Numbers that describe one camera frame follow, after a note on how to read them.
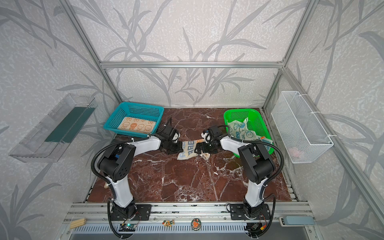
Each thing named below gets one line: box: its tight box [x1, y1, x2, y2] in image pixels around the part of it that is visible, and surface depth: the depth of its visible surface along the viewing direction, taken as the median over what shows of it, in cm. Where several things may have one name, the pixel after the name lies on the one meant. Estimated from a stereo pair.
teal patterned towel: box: [227, 117, 273, 153], surface depth 106 cm
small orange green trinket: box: [162, 219, 175, 227], surface depth 72 cm
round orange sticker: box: [191, 218, 202, 231], surface depth 72 cm
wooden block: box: [69, 218, 87, 229], surface depth 72 cm
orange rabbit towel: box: [117, 116, 156, 134], surface depth 110 cm
